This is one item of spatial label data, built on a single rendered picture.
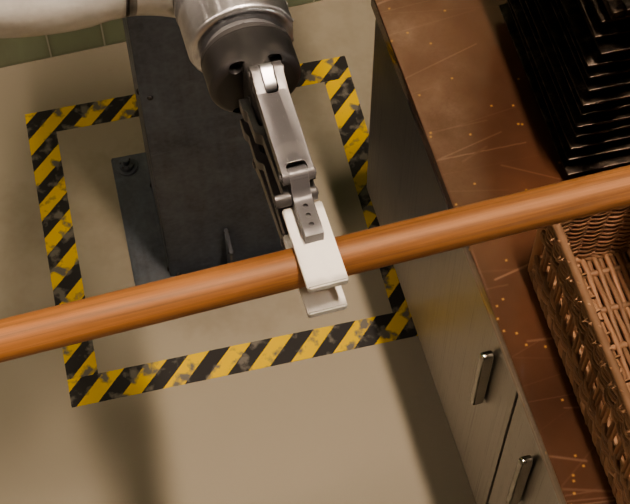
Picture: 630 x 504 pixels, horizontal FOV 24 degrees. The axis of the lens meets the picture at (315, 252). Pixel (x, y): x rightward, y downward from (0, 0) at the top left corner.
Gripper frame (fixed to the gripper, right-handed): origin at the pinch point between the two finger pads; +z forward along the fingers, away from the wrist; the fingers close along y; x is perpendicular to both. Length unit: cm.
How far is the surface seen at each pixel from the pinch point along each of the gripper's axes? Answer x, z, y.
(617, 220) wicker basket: -44, -25, 53
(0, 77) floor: 24, -120, 120
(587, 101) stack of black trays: -44, -37, 45
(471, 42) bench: -40, -61, 62
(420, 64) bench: -32, -60, 62
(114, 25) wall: 2, -122, 115
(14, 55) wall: 21, -122, 118
